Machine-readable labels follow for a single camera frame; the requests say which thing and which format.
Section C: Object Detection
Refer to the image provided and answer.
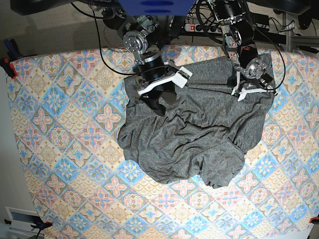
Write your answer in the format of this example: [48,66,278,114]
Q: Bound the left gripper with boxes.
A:
[229,71,277,102]

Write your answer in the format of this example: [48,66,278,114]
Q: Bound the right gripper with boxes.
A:
[136,61,193,116]

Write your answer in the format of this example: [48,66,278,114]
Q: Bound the grey t-shirt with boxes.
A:
[118,57,274,188]

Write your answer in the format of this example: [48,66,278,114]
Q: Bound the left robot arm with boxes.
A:
[196,0,276,101]

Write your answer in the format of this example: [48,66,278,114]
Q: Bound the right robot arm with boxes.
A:
[102,7,193,116]

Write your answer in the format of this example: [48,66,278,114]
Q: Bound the patterned tablecloth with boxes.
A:
[6,48,319,239]

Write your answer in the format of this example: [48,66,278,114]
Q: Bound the red clamp lower right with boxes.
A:
[309,216,319,225]

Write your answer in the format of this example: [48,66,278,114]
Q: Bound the red black clamp upper left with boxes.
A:
[0,58,17,79]

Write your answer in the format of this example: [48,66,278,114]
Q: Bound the red black clamp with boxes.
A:
[4,220,53,231]
[0,58,17,79]

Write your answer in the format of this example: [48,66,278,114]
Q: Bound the red black clamp lower left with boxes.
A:
[4,220,53,231]

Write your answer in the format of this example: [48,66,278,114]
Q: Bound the aluminium frame post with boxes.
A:
[285,23,319,52]

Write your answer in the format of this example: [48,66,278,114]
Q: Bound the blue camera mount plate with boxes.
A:
[118,0,195,16]

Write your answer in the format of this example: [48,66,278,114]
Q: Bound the white wall vent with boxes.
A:
[5,206,41,224]

